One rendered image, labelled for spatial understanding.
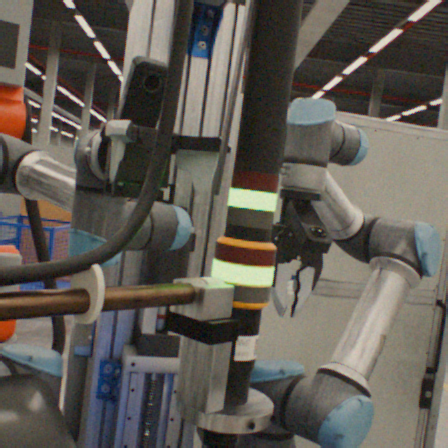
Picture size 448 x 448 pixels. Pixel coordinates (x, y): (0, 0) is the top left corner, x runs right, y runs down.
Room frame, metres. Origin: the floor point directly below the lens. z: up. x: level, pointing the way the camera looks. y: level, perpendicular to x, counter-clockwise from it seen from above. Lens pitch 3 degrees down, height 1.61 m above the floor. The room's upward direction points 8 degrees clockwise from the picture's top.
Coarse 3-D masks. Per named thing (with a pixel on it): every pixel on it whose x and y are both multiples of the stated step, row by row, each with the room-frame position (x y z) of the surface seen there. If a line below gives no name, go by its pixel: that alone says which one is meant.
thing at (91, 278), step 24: (192, 0) 0.35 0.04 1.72; (168, 72) 0.34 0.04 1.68; (168, 96) 0.34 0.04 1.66; (168, 120) 0.34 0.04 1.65; (168, 144) 0.34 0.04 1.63; (144, 192) 0.34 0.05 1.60; (144, 216) 0.33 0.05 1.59; (120, 240) 0.32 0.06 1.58; (48, 264) 0.29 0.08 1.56; (72, 264) 0.30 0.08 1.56; (96, 264) 0.31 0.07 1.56; (96, 288) 0.30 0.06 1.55; (96, 312) 0.31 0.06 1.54
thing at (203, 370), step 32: (224, 288) 0.38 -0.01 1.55; (192, 320) 0.38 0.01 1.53; (224, 320) 0.38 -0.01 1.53; (192, 352) 0.39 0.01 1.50; (224, 352) 0.39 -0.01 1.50; (192, 384) 0.39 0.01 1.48; (224, 384) 0.39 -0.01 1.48; (192, 416) 0.39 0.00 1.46; (224, 416) 0.38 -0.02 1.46; (256, 416) 0.39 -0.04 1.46
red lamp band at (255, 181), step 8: (232, 176) 0.41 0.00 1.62; (240, 176) 0.40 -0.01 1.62; (248, 176) 0.40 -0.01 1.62; (256, 176) 0.40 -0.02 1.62; (264, 176) 0.40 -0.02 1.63; (272, 176) 0.40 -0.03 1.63; (232, 184) 0.41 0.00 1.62; (240, 184) 0.40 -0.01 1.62; (248, 184) 0.40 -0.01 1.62; (256, 184) 0.40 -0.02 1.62; (264, 184) 0.40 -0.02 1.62; (272, 184) 0.40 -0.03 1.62
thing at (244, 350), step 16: (240, 320) 0.40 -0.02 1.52; (256, 320) 0.41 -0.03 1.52; (240, 336) 0.40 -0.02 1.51; (256, 336) 0.41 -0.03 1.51; (240, 352) 0.40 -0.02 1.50; (256, 352) 0.41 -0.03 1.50; (240, 368) 0.40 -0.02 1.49; (240, 384) 0.40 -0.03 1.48; (224, 400) 0.40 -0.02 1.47; (240, 400) 0.40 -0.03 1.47; (208, 432) 0.41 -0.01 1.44
